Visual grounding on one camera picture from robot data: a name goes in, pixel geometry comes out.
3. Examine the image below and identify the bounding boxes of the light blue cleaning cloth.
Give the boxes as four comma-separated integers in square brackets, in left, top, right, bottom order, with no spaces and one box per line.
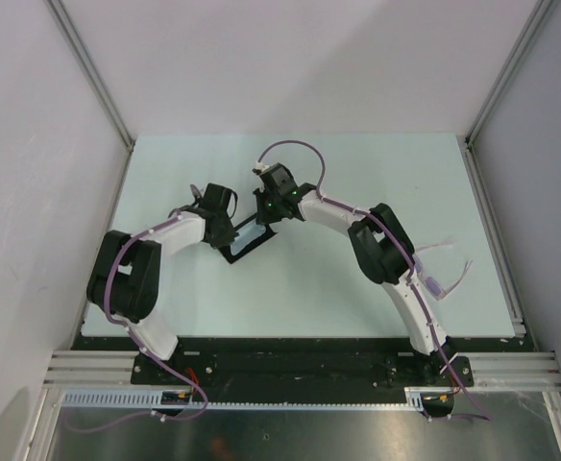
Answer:
[230,219,266,256]

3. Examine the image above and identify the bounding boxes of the black glasses case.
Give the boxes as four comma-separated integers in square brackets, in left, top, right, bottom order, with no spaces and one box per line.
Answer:
[219,214,277,264]

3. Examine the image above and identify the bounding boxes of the pink purple sunglasses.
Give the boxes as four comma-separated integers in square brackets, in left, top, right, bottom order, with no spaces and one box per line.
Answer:
[414,239,473,301]

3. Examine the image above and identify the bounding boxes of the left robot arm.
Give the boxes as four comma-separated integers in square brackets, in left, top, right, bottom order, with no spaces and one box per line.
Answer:
[86,183,238,384]

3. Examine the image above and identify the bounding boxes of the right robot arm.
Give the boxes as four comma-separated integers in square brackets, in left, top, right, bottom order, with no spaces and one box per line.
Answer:
[254,162,451,385]

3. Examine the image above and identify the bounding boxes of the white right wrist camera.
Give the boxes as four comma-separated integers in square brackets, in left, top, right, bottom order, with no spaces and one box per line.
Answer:
[253,161,270,175]

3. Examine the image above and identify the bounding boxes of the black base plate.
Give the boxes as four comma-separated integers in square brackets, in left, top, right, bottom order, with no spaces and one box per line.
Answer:
[71,335,536,418]

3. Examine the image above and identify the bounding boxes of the left aluminium corner post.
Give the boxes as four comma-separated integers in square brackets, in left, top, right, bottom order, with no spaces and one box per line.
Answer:
[44,0,135,154]

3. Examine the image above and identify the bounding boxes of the aluminium corner post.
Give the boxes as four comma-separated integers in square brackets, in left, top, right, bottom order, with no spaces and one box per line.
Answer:
[464,0,559,146]
[44,0,135,154]

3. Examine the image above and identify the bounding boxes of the white slotted cable duct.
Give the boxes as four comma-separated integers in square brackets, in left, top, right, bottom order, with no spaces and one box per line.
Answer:
[60,386,427,412]

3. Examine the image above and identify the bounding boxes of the right aluminium corner post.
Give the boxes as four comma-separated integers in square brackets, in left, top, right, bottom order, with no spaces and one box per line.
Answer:
[464,0,559,146]

